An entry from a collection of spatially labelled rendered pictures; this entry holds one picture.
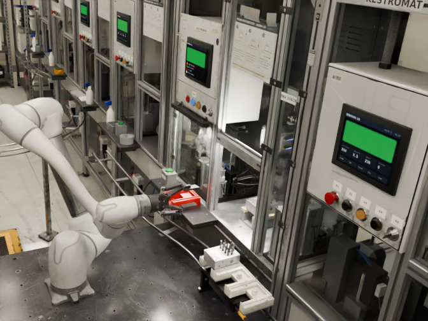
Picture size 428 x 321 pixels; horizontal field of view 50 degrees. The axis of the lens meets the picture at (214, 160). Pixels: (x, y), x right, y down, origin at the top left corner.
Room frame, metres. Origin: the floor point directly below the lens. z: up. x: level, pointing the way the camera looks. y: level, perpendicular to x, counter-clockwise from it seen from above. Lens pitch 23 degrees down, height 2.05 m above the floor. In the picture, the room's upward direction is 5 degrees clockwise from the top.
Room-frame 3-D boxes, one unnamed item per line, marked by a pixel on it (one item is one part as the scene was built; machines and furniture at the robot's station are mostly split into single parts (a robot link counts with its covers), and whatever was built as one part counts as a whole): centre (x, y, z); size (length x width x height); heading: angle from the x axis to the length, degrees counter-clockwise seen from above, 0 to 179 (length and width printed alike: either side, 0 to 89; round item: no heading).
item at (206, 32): (2.31, 0.03, 1.60); 0.42 x 0.29 x 0.46; 31
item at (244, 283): (1.58, -0.13, 0.84); 0.36 x 0.14 x 0.10; 31
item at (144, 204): (1.66, 0.28, 1.12); 0.09 x 0.06 x 0.09; 31
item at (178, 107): (2.23, 0.14, 1.37); 0.36 x 0.04 x 0.04; 31
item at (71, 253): (1.66, 0.59, 0.85); 0.18 x 0.16 x 0.22; 164
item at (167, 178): (2.25, 0.23, 0.97); 0.08 x 0.08 x 0.12; 31
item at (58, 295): (1.63, 0.58, 0.71); 0.22 x 0.18 x 0.06; 31
